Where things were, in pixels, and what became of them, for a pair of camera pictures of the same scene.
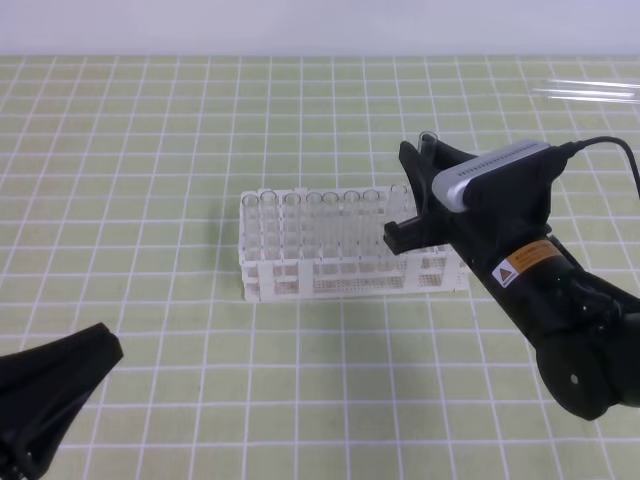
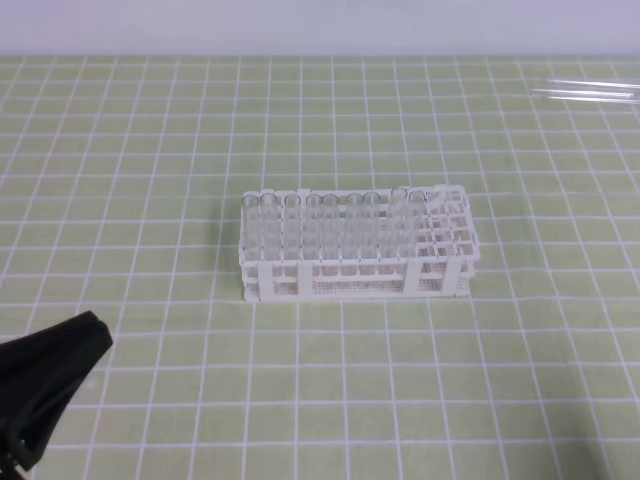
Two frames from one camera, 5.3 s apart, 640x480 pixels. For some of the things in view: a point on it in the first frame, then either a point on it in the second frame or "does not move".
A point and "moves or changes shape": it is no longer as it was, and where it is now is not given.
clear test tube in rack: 370,225 does not move
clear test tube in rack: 399,211 does not move
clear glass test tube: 428,146 moves or changes shape
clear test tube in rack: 351,225 does not move
